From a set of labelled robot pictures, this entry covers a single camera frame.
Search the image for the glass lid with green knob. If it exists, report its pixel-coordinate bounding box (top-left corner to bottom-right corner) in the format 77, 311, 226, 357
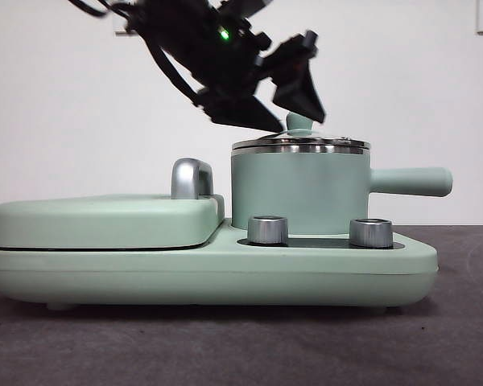
231, 112, 371, 148

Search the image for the chrome control knob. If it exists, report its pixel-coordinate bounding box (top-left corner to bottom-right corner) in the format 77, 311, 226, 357
247, 216, 290, 245
349, 217, 394, 248

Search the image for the black control panel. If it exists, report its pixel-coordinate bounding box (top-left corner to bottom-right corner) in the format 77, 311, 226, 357
237, 236, 406, 248

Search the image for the mint green breakfast machine base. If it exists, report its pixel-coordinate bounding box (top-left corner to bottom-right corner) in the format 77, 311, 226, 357
0, 218, 440, 313

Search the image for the mint green griddle cover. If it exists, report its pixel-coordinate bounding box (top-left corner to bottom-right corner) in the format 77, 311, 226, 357
0, 193, 228, 250

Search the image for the chrome cover handle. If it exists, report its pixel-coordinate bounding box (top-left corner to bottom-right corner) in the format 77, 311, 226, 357
171, 158, 215, 201

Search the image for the mint green pot with handle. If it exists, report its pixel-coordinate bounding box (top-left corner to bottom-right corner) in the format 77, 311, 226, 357
229, 143, 454, 236

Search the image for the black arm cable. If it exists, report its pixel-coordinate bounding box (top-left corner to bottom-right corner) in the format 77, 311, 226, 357
144, 38, 206, 109
66, 0, 118, 19

